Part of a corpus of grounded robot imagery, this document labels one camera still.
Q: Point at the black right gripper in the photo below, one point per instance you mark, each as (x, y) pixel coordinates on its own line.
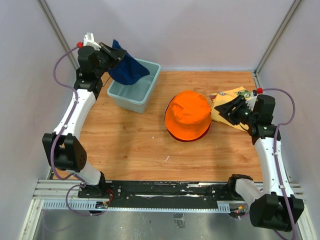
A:
(227, 109)

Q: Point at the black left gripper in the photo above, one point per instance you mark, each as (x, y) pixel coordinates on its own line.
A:
(115, 54)

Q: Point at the blue bucket hat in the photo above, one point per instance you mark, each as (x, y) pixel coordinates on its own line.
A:
(128, 71)

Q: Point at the orange bucket hat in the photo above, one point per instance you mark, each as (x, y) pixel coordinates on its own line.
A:
(188, 115)

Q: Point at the dark maroon bucket hat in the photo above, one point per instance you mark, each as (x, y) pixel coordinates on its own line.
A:
(192, 140)

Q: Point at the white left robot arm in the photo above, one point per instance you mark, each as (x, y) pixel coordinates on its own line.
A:
(62, 147)

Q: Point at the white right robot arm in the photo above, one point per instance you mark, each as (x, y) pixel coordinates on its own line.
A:
(274, 206)

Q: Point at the light teal plastic bin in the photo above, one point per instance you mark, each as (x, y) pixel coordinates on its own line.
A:
(137, 96)

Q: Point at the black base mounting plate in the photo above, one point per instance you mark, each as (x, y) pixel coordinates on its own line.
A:
(178, 192)

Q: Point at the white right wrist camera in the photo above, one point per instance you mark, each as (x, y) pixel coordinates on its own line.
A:
(250, 101)

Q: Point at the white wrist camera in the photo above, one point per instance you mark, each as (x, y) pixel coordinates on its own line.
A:
(88, 40)
(250, 101)

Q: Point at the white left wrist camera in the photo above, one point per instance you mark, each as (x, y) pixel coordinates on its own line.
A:
(88, 40)

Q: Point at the grey slotted cable duct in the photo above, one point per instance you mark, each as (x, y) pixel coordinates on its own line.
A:
(145, 205)

